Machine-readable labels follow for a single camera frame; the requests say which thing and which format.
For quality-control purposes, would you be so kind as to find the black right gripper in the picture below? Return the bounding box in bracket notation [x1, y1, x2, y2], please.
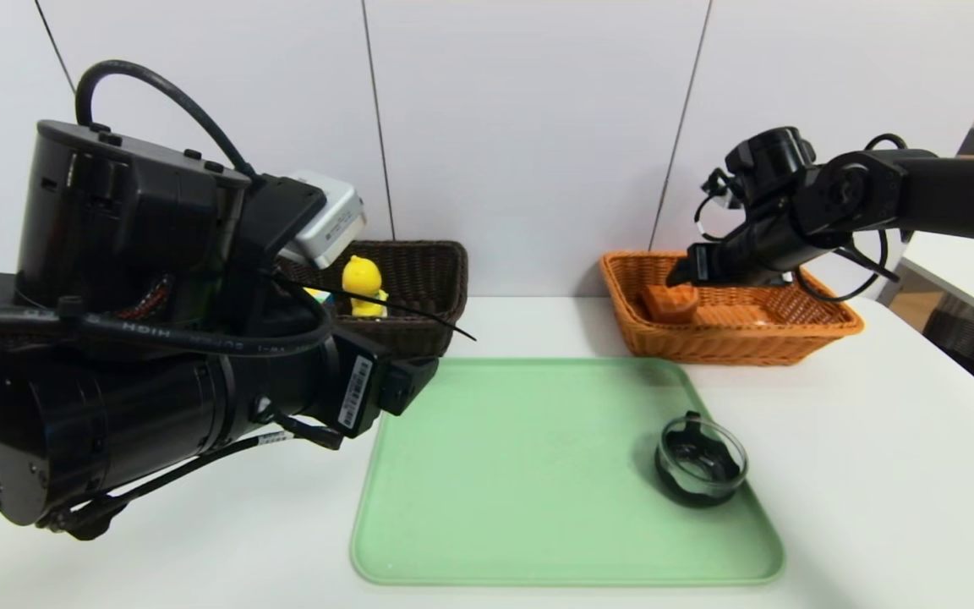
[665, 212, 801, 288]

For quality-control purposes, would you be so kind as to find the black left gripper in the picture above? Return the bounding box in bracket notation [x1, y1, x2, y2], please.
[298, 325, 440, 439]

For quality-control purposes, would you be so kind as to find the toy waffle slice with fruit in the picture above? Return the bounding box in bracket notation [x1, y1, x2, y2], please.
[643, 283, 701, 325]

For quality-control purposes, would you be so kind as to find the yellow duck toy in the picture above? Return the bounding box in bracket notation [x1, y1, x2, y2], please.
[342, 255, 389, 319]

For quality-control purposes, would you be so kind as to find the orange wicker basket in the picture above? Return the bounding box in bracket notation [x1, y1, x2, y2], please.
[599, 251, 865, 366]

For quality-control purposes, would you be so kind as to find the dark brown wicker basket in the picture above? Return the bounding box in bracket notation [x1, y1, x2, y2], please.
[276, 240, 468, 358]

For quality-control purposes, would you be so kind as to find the thin black zip tie tail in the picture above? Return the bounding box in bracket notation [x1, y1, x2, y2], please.
[267, 271, 478, 343]

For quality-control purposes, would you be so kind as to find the light green plastic tray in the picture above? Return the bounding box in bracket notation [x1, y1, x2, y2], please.
[349, 357, 785, 587]

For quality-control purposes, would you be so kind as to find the white side table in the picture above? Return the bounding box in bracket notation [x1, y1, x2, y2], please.
[897, 233, 974, 322]

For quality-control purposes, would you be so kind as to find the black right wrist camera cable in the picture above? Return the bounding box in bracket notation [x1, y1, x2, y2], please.
[694, 134, 911, 304]

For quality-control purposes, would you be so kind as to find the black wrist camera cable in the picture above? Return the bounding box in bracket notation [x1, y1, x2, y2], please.
[0, 59, 337, 360]
[694, 134, 911, 304]

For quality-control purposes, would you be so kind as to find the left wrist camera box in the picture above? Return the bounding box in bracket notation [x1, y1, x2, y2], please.
[280, 169, 367, 270]

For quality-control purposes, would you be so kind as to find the black left wrist camera cable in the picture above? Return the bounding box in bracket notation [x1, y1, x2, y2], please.
[0, 59, 337, 360]

